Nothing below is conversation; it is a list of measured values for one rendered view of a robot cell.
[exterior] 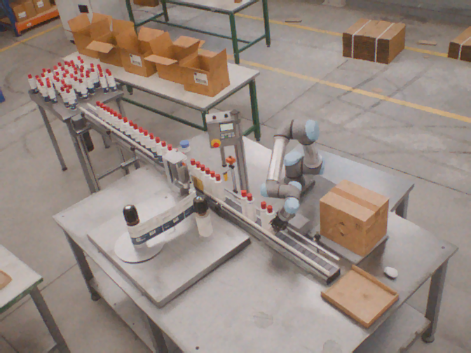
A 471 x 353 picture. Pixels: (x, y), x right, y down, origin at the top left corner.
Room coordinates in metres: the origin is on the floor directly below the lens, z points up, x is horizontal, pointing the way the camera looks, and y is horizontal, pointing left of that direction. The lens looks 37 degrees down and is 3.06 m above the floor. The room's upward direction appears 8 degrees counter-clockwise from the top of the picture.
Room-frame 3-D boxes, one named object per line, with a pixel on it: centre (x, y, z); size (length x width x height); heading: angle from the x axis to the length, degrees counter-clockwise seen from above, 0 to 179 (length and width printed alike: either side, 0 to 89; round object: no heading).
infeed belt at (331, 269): (2.58, 0.06, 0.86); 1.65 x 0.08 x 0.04; 37
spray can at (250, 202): (2.43, -0.05, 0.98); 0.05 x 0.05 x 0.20
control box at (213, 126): (2.72, 0.06, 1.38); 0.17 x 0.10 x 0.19; 92
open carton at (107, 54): (5.37, 1.11, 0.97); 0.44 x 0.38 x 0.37; 140
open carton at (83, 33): (5.71, 1.38, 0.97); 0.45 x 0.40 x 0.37; 137
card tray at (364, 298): (1.78, -0.54, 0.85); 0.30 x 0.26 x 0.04; 37
